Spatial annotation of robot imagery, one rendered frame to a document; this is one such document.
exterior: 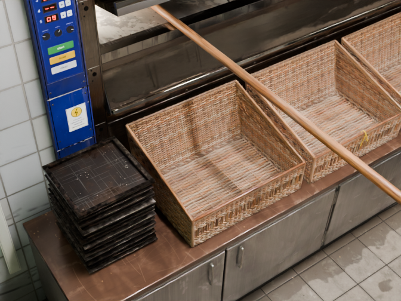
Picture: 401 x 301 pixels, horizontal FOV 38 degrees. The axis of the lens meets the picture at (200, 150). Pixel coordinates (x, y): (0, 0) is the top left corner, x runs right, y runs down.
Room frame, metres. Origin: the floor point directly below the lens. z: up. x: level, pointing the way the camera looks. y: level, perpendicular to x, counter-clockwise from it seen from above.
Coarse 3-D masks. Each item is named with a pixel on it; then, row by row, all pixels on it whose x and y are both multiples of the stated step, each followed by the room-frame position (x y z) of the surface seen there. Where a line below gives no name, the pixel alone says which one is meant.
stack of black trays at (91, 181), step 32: (64, 160) 1.44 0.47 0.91; (96, 160) 1.46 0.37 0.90; (128, 160) 1.46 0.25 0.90; (64, 192) 1.29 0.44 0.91; (96, 192) 1.30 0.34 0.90; (128, 192) 1.30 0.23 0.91; (64, 224) 1.33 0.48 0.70; (96, 224) 1.23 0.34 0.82; (128, 224) 1.30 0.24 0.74; (96, 256) 1.21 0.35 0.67
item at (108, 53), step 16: (240, 0) 2.12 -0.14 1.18; (256, 0) 2.12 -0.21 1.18; (272, 0) 2.16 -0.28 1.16; (192, 16) 1.98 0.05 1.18; (208, 16) 1.98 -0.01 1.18; (224, 16) 2.01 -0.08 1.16; (144, 32) 1.85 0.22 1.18; (160, 32) 1.85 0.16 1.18; (176, 32) 1.88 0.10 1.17; (112, 48) 1.74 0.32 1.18; (128, 48) 1.76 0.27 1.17; (144, 48) 1.80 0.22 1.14
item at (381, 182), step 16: (192, 32) 1.81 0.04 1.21; (208, 48) 1.72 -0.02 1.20; (224, 64) 1.64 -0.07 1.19; (256, 80) 1.54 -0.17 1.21; (272, 96) 1.46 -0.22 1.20; (288, 112) 1.39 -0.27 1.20; (304, 128) 1.33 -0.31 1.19; (336, 144) 1.24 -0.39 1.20; (352, 160) 1.18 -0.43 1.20; (368, 176) 1.13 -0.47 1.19; (400, 192) 1.06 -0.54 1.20
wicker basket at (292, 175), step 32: (224, 96) 1.97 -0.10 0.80; (128, 128) 1.69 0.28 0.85; (160, 128) 1.77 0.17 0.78; (192, 128) 1.85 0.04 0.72; (224, 128) 1.93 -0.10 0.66; (256, 128) 1.90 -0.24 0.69; (160, 160) 1.73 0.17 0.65; (192, 160) 1.79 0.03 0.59; (224, 160) 1.80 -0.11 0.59; (256, 160) 1.81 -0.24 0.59; (288, 160) 1.72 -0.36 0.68; (160, 192) 1.51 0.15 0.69; (192, 192) 1.60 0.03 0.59; (224, 192) 1.61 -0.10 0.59; (256, 192) 1.50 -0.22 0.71; (288, 192) 1.61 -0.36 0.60; (192, 224) 1.33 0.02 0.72; (224, 224) 1.42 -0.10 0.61
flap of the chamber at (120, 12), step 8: (96, 0) 1.70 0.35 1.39; (104, 0) 1.68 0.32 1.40; (112, 0) 1.67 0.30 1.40; (152, 0) 1.66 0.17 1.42; (160, 0) 1.67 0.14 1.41; (168, 0) 1.69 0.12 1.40; (104, 8) 1.65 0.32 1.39; (112, 8) 1.61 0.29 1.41; (120, 8) 1.59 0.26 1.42; (128, 8) 1.61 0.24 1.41; (136, 8) 1.62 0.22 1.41
